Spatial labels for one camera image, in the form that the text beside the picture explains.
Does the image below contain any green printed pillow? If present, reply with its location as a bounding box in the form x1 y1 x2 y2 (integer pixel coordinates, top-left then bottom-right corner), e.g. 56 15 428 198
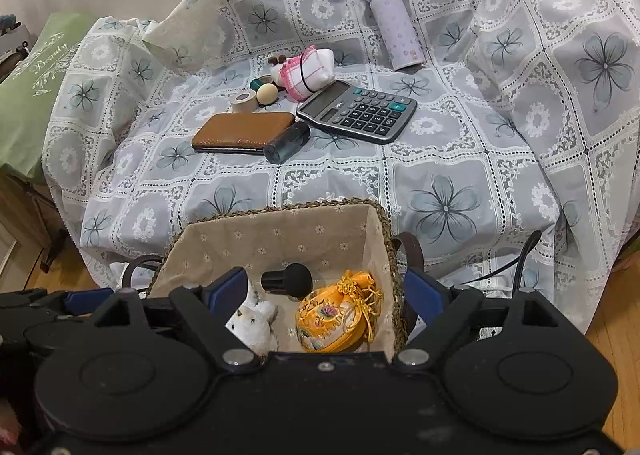
0 12 98 180

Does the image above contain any black foam-tipped stick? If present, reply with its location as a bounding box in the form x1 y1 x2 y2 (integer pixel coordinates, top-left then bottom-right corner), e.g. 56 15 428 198
261 262 313 300

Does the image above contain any pink and white cloth bundle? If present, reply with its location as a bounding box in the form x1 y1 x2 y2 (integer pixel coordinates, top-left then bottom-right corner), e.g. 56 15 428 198
272 47 336 103

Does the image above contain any yellow embroidered drawstring pouch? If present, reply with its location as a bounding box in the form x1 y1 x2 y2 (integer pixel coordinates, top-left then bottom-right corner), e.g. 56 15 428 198
295 271 383 353

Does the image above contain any woven basket with floral lining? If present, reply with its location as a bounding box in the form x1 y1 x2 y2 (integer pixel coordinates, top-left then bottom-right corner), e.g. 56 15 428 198
122 197 426 353

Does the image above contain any purple thermos bottle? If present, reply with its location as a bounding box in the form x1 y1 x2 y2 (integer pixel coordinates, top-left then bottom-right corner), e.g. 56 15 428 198
361 0 426 72

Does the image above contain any beige tape roll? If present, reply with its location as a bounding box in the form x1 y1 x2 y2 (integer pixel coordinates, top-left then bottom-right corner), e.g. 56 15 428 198
231 90 260 114

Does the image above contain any thin black cable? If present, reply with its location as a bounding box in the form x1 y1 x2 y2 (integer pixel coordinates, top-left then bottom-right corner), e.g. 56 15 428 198
460 230 543 293

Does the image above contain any brown leather wallet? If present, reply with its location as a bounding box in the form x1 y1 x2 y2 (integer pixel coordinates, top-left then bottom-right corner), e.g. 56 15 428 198
191 111 297 154

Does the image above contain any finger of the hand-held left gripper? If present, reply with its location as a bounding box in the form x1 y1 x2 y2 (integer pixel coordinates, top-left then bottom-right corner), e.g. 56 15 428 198
47 287 118 320

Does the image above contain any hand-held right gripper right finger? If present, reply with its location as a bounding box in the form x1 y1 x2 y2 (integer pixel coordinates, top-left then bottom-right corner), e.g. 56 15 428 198
392 267 586 368

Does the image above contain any black metal stand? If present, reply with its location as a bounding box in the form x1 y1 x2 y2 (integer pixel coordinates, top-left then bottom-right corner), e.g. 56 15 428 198
10 175 71 271

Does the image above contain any white plush toy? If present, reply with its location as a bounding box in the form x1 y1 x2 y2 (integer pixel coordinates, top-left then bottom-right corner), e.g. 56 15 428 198
225 280 278 356

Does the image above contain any grey desk calculator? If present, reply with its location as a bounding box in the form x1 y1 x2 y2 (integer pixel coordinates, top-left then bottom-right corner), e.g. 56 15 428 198
296 81 418 146

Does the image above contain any dark glass bottle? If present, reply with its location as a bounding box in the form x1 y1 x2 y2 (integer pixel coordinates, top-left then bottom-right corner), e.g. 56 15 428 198
262 121 312 164

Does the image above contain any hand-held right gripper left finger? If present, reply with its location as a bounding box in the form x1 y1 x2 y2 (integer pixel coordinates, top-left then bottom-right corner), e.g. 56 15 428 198
90 267 258 368

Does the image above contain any grey floral lace blanket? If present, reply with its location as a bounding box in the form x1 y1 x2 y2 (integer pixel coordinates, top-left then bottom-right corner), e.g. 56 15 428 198
42 0 640 336

